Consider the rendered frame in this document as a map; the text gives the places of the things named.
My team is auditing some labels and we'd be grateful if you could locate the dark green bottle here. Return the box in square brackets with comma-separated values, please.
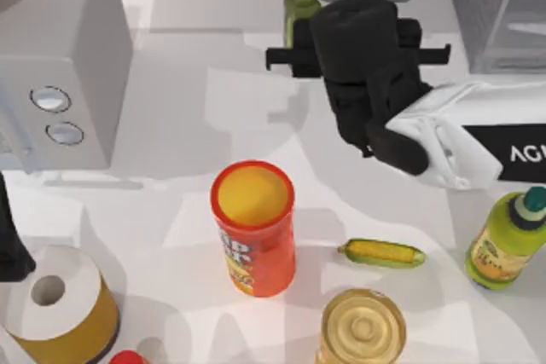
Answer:
[282, 0, 324, 48]

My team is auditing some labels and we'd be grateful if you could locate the orange red snack can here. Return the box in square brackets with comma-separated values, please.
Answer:
[209, 159, 297, 299]

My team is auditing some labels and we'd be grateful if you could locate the yellow corn cob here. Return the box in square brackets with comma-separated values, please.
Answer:
[337, 237, 427, 270]

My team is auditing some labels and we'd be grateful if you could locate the pale microwave oven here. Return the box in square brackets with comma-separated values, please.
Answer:
[0, 0, 134, 175]

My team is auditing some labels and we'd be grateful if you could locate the small microwave knob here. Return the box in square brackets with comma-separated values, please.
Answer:
[44, 121, 85, 147]

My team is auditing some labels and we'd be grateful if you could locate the large microwave knob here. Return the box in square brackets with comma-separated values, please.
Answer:
[29, 85, 73, 114]

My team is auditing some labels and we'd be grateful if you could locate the yellow green bottle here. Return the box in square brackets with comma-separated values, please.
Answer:
[464, 186, 546, 293]

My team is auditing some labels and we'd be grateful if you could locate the white and yellow paper roll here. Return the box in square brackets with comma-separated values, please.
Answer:
[0, 244, 121, 364]

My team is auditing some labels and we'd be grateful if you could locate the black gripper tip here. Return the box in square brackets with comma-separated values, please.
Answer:
[0, 170, 38, 285]

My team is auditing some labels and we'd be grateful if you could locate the red bottle cap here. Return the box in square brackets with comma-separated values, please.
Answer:
[107, 349, 151, 364]

